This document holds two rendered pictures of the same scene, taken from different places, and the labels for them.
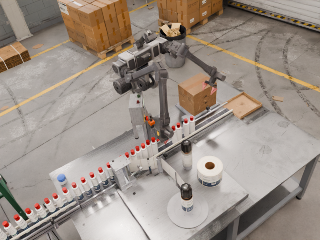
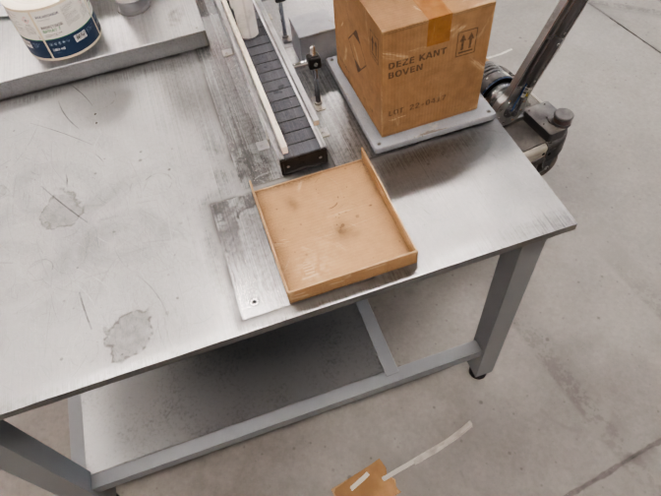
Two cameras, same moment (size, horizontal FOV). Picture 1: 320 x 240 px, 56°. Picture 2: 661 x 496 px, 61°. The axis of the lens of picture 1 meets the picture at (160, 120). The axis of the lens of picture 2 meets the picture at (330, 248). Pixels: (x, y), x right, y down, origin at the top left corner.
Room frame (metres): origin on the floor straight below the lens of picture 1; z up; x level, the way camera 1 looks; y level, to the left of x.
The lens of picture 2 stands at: (2.44, -1.54, 1.75)
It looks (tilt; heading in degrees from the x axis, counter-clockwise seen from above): 55 degrees down; 106
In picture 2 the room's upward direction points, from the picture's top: 7 degrees counter-clockwise
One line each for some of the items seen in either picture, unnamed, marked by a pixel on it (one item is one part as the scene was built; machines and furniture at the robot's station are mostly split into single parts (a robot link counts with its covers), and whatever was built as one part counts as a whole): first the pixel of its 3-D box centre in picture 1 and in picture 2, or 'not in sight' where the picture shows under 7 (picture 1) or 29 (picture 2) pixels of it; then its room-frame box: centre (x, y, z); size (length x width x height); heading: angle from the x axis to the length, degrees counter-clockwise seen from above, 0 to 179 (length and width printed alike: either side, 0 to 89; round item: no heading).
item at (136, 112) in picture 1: (137, 109); not in sight; (1.79, 0.16, 1.38); 0.17 x 0.10 x 0.19; 174
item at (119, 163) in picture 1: (119, 162); not in sight; (1.48, 0.35, 1.14); 0.14 x 0.11 x 0.01; 119
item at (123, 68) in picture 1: (125, 71); not in sight; (2.24, 0.23, 1.45); 0.09 x 0.08 x 0.12; 126
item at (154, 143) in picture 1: (154, 146); not in sight; (1.74, 0.08, 0.98); 0.05 x 0.05 x 0.20
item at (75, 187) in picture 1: (77, 191); not in sight; (1.39, 0.72, 0.98); 0.05 x 0.05 x 0.20
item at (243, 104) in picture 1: (242, 105); (329, 219); (2.25, -0.85, 0.85); 0.30 x 0.26 x 0.04; 119
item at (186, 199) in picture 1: (186, 197); not in sight; (1.16, -0.11, 1.04); 0.09 x 0.09 x 0.29
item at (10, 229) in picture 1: (11, 229); not in sight; (1.14, 1.17, 0.98); 0.05 x 0.05 x 0.20
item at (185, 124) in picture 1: (186, 127); not in sight; (1.91, -0.23, 0.98); 0.05 x 0.05 x 0.20
